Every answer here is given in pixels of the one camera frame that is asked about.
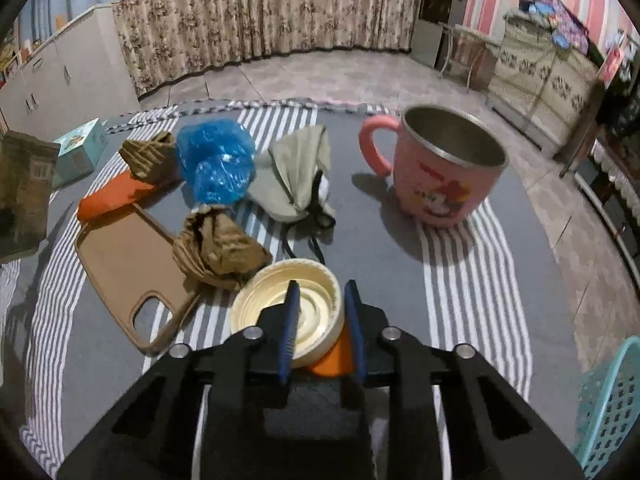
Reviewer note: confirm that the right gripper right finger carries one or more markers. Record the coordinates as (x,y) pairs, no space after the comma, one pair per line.
(450,404)

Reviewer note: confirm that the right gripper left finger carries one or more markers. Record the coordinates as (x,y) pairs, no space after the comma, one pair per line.
(196,401)

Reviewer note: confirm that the cream plastic lid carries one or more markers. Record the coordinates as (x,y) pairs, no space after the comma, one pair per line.
(308,302)

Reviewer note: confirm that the orange item under lid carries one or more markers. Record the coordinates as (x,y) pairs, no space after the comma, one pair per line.
(339,361)

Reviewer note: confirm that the brown crumpled paper wad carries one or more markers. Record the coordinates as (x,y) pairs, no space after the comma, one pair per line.
(214,250)

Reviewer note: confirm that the light blue plastic basket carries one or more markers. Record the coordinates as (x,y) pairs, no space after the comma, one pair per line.
(608,408)

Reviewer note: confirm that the orange carrot toy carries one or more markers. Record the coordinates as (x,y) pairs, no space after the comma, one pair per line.
(117,193)

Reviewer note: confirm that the pink metal mug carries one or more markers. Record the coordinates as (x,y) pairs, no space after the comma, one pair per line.
(444,162)

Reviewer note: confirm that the blue crumpled plastic bag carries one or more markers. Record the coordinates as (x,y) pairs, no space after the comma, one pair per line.
(216,159)

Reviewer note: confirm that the teal tissue box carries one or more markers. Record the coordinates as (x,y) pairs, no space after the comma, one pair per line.
(79,153)

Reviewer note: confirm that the low tv cabinet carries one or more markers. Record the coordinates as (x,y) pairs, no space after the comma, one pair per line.
(606,170)

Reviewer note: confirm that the brown patterned box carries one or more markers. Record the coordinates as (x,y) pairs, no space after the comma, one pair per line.
(27,169)

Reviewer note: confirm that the beige patterned fabric wardrobe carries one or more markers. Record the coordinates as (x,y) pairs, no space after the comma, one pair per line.
(538,86)

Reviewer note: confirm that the small wooden side table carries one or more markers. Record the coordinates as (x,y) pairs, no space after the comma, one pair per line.
(465,48)

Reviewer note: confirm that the white cabinet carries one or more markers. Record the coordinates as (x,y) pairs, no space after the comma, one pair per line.
(78,74)

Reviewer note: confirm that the blue floral curtain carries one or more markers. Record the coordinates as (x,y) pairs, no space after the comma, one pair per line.
(165,40)

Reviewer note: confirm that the pile of colourful clothes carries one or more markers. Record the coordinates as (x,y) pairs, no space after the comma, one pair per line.
(566,30)

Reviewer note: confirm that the black water dispenser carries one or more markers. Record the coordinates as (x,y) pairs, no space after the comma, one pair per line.
(427,44)

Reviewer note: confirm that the grey drawstring pouch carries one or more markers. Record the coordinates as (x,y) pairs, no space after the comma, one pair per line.
(291,185)

